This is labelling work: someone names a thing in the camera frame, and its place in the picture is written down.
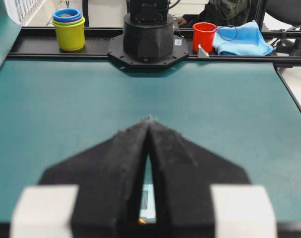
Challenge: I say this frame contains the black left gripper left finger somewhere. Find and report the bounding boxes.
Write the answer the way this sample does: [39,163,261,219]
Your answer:
[10,118,149,238]

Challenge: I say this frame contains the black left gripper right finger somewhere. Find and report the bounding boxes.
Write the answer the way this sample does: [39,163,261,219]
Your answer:
[148,116,277,238]

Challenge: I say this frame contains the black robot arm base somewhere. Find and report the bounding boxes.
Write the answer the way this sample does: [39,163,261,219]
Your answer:
[108,0,189,69]

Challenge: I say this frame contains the red plastic cup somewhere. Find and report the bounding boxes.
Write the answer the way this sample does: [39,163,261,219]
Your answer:
[192,22,218,53]

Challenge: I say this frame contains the blue cloth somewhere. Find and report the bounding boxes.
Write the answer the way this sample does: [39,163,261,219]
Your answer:
[213,21,276,56]

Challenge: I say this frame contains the yellow-green stacked cups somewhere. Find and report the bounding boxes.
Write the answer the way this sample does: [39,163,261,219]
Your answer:
[52,8,85,52]

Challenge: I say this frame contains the person in dark clothing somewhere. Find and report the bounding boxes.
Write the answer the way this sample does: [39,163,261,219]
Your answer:
[177,0,258,28]

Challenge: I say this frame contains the black office chair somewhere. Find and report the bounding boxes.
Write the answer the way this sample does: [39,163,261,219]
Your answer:
[266,0,301,57]

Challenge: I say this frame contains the silver corner bracket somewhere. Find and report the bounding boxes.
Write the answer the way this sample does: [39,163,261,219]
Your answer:
[197,44,209,59]

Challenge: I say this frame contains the thin black cable loop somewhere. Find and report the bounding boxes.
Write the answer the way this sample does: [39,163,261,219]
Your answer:
[216,24,238,41]

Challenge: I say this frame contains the black aluminium frame rail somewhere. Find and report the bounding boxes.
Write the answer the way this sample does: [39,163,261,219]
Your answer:
[7,27,301,67]

